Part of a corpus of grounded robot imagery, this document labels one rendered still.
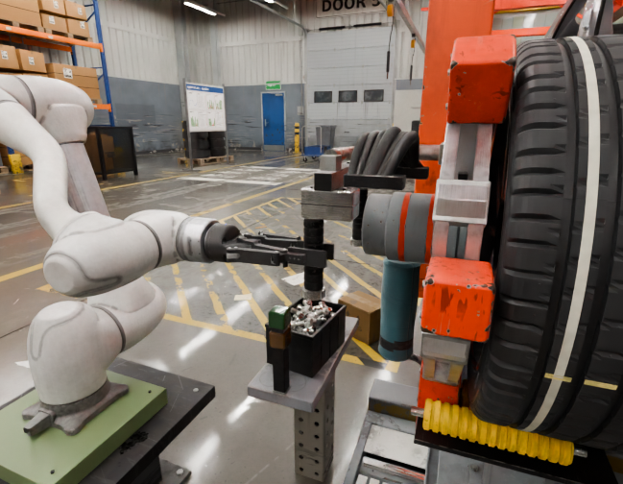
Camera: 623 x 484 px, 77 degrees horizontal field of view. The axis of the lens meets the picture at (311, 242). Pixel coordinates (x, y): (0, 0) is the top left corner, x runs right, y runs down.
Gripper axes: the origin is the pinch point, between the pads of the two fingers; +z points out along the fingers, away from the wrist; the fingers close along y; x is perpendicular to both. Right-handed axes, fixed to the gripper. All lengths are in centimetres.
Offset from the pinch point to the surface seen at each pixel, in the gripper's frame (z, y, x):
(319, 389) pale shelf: -2.7, -12.1, -38.1
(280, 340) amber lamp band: -9.9, -6.7, -23.5
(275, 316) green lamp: -10.9, -6.7, -17.8
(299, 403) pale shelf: -5.6, -7.1, -39.1
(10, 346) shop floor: -175, -44, -83
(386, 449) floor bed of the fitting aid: 11, -38, -75
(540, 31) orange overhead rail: 181, -1206, 248
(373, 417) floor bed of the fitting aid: 4, -50, -75
